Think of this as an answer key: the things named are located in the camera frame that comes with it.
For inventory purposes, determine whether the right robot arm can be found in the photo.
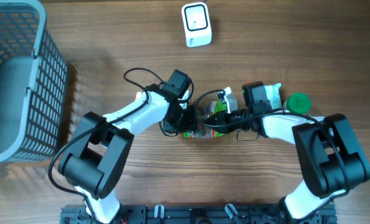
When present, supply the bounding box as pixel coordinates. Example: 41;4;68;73
202;82;370;223

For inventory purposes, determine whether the green gummy candy bag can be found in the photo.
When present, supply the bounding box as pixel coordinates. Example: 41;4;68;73
183;100;227;139

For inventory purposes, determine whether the small red orange box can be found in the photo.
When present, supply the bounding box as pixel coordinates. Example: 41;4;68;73
135;92;142;100

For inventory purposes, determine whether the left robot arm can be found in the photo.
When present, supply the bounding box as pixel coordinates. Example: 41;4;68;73
51;70;194;223

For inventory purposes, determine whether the white barcode scanner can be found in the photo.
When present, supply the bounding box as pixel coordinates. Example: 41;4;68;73
181;2;212;48

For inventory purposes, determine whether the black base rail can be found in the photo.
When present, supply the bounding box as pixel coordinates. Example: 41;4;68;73
59;203;338;224

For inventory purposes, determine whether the green lid jar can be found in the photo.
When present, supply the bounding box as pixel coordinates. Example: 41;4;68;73
283;92;311;114

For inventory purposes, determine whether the grey plastic mesh basket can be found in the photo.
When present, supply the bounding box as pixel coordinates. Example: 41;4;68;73
0;0;69;163

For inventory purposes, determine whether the teal white wipes packet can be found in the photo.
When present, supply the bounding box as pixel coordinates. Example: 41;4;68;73
264;83;282;109

